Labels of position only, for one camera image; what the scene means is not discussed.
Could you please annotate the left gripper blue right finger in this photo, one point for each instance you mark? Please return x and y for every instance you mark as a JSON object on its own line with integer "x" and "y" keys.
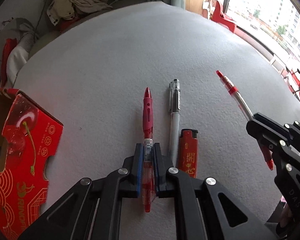
{"x": 161, "y": 164}

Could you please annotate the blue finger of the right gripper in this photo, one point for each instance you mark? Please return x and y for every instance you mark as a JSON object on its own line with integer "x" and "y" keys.
{"x": 271, "y": 124}
{"x": 269, "y": 134}

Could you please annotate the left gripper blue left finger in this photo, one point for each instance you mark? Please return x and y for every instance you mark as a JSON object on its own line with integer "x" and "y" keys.
{"x": 136, "y": 170}

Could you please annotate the red grip gel pen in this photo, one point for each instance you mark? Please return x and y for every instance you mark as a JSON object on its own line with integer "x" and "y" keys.
{"x": 148, "y": 191}

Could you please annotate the red orange lighter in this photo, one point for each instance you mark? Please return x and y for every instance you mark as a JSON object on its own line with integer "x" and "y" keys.
{"x": 188, "y": 152}

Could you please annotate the red clear gel pen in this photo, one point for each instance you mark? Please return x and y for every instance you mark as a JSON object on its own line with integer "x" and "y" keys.
{"x": 235, "y": 94}

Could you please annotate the silver clear gel pen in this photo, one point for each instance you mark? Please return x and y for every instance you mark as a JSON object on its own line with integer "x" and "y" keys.
{"x": 174, "y": 109}

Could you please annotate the red cardboard tray box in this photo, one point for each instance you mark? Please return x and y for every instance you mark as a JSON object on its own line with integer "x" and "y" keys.
{"x": 29, "y": 135}

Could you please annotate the red plastic stool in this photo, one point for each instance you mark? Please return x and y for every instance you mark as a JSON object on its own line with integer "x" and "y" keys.
{"x": 221, "y": 18}

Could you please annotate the green armchair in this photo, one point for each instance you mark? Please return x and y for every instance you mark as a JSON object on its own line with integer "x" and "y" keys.
{"x": 65, "y": 26}

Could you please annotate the grey covered sofa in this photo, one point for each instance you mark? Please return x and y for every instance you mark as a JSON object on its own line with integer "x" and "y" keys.
{"x": 17, "y": 38}

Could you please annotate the red cushion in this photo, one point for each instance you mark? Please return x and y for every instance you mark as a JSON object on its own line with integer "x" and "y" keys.
{"x": 10, "y": 44}

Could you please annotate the beige clothes pile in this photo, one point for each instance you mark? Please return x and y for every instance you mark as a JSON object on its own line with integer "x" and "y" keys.
{"x": 67, "y": 9}

